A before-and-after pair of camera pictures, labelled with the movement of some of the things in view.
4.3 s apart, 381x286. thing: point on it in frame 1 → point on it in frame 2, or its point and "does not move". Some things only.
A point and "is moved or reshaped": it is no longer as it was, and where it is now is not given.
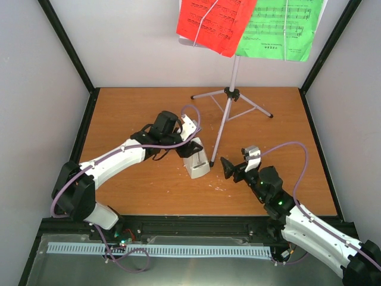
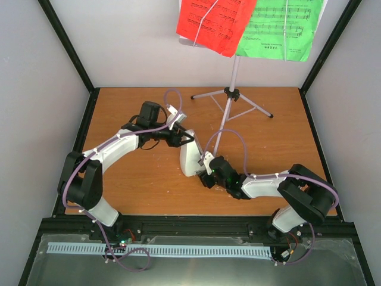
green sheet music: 264,35 does not move
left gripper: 187,151 → 175,142
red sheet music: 222,28 does not move
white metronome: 197,164 is moved or reshaped
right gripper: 228,172 → 205,180
